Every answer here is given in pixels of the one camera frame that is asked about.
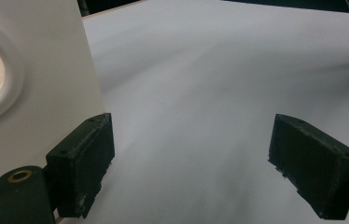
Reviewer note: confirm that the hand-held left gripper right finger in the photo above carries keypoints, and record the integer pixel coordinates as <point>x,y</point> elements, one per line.
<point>314,165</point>

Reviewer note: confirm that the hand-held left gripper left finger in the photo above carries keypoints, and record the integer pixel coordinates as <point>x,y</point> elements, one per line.
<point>80,168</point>

